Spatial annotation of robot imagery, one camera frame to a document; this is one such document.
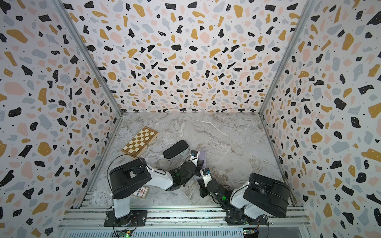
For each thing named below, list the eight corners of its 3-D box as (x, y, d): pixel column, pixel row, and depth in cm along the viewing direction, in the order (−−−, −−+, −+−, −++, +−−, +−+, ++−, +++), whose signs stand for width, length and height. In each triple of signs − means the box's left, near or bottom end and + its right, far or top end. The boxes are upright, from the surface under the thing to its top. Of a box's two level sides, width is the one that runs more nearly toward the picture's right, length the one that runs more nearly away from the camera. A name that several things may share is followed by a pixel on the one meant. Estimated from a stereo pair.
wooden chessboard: (123, 152, 100) (121, 149, 98) (146, 128, 114) (145, 125, 111) (136, 160, 97) (134, 157, 94) (158, 134, 110) (157, 131, 108)
